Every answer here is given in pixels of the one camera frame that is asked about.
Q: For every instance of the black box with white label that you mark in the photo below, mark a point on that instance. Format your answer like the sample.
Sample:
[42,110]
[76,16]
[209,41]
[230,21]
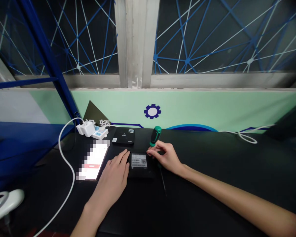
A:
[143,172]

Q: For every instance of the blue metal shelf rack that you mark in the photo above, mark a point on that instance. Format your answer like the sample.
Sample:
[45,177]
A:
[14,84]

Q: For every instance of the white charger adapter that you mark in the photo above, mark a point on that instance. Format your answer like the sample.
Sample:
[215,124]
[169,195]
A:
[85,129]

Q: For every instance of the dark metal post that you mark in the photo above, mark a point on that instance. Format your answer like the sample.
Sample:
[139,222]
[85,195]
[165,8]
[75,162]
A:
[288,118]

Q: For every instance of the person's left hand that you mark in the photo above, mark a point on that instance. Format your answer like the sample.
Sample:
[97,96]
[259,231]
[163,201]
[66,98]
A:
[113,177]

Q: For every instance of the black set-top box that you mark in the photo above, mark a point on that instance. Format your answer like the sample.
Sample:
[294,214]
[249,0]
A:
[123,135]

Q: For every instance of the window with line pattern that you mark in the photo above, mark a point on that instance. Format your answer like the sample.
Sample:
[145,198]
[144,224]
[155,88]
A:
[212,37]

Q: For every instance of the person's left fingers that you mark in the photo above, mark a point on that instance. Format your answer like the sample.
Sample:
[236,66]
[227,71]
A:
[119,159]

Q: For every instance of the smartphone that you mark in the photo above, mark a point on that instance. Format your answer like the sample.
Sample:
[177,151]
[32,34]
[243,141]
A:
[93,160]

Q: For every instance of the person's right hand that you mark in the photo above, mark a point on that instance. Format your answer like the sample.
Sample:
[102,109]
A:
[169,158]

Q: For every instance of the white power strip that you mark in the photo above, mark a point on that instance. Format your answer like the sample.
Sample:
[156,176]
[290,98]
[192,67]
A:
[100,134]

